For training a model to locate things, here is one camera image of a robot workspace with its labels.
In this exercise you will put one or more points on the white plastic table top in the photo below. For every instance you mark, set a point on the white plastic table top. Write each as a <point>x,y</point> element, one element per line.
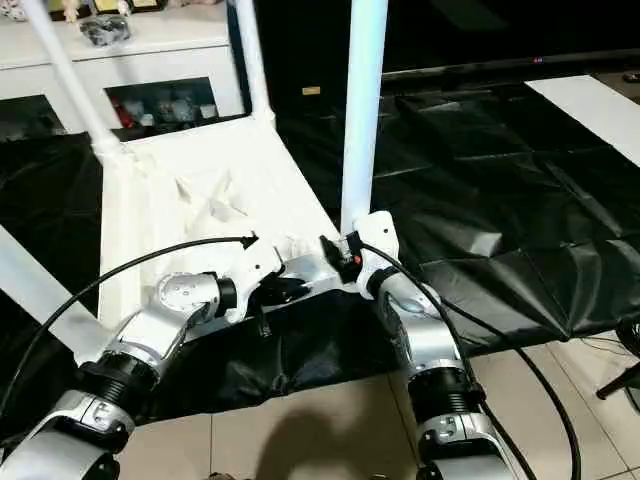
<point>175,225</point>

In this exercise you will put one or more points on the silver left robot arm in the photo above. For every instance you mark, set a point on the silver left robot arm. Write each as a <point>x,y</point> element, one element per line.
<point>150,330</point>

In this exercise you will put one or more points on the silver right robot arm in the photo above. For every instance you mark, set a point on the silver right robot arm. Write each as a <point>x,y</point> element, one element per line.
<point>425,340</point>

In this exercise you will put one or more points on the small beige label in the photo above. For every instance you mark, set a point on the small beige label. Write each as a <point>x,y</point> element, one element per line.
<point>311,91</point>

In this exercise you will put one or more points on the black work mat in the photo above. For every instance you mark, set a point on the black work mat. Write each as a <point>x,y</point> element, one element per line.
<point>500,175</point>

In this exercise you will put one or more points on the dark brown round object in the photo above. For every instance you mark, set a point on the dark brown round object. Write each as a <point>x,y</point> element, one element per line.
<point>222,476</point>

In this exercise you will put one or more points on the black low shelf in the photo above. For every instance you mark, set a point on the black low shelf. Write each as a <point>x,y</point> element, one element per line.
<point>500,62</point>

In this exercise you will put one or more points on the white cabinet with glass doors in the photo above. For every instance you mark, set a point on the white cabinet with glass doors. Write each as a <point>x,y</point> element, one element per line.
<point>150,60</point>

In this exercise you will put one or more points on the white flat panel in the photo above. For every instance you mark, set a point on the white flat panel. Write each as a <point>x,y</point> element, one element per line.
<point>590,107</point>

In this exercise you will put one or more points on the black round mesh object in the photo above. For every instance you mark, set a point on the black round mesh object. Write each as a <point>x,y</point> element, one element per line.
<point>631,337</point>

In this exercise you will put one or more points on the black floor stand leg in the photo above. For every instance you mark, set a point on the black floor stand leg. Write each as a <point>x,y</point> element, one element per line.
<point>617,386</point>

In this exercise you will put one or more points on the clear bag of dark parts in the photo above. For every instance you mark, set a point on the clear bag of dark parts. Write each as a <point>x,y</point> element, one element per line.
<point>107,27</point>

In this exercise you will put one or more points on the small beige figurine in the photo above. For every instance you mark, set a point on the small beige figurine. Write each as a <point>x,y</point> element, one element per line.
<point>71,9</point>
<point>122,5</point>

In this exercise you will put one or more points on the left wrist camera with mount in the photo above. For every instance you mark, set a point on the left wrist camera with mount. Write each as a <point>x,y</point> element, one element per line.
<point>255,265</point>

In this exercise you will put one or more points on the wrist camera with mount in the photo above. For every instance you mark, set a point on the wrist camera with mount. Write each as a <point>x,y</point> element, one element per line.
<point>382,235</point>
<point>255,265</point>

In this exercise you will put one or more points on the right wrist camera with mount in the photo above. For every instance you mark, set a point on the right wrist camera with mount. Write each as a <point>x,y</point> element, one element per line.
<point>382,235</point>

